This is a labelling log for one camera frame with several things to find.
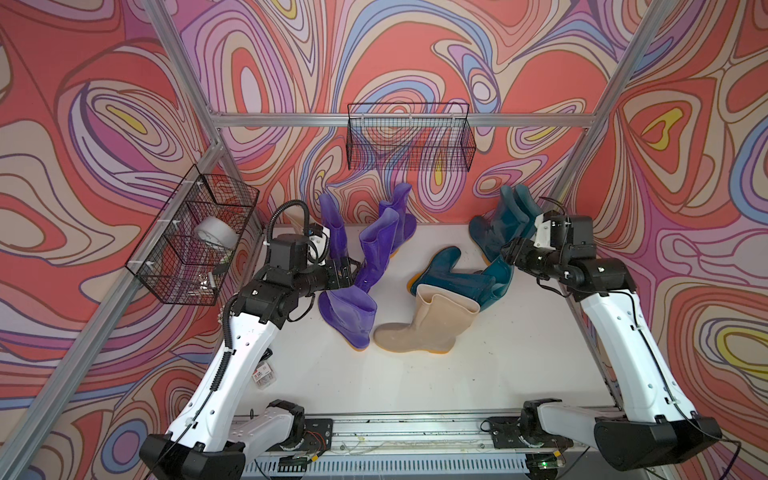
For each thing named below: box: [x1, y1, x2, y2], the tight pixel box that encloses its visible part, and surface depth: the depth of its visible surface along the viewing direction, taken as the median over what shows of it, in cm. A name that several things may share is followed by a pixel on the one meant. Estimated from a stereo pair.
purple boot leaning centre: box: [355, 207, 400, 293], surface depth 90 cm
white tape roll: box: [195, 216, 240, 249], surface depth 76 cm
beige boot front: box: [373, 284, 481, 354], surface depth 73 cm
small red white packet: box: [251, 362, 277, 390], surface depth 83 cm
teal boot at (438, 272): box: [407, 246, 496, 300], surface depth 99 cm
